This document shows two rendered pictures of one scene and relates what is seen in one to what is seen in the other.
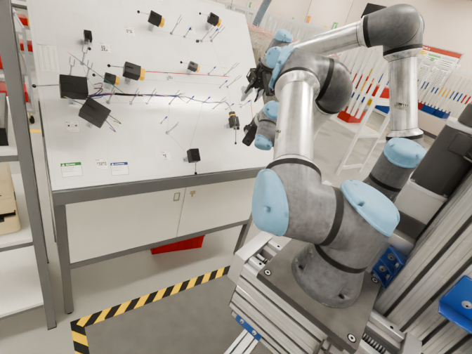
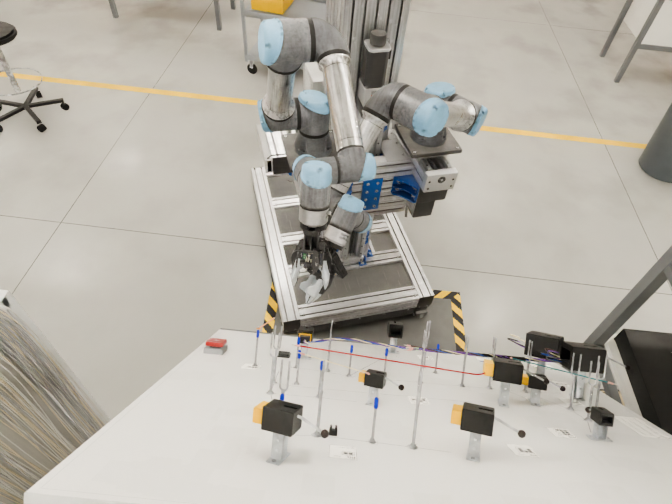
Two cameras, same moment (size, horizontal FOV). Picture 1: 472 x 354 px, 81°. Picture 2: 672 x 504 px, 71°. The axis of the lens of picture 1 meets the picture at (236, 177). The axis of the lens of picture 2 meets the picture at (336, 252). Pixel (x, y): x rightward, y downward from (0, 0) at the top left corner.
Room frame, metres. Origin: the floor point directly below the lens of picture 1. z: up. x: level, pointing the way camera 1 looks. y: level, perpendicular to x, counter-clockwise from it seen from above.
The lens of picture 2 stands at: (1.95, 0.62, 2.31)
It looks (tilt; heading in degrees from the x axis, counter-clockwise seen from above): 49 degrees down; 222
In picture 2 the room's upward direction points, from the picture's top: 5 degrees clockwise
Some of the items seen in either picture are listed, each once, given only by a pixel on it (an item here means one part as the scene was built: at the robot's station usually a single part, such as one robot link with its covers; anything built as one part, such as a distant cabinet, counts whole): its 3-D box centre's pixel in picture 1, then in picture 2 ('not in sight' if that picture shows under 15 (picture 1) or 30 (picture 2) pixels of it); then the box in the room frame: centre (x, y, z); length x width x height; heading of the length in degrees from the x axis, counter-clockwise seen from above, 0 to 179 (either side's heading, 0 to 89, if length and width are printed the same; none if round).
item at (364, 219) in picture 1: (355, 220); (438, 101); (0.46, -0.25, 1.33); 0.13 x 0.12 x 0.14; 95
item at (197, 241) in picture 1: (174, 231); not in sight; (1.59, 0.34, 0.07); 0.39 x 0.29 x 0.14; 122
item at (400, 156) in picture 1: (398, 161); (312, 111); (0.89, -0.50, 1.33); 0.13 x 0.12 x 0.14; 149
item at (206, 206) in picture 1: (222, 203); not in sight; (1.39, 0.04, 0.60); 0.55 x 0.03 x 0.39; 132
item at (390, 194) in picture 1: (380, 190); (313, 137); (0.89, -0.50, 1.21); 0.15 x 0.15 x 0.10
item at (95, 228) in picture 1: (130, 220); not in sight; (1.03, 0.45, 0.60); 0.55 x 0.02 x 0.39; 132
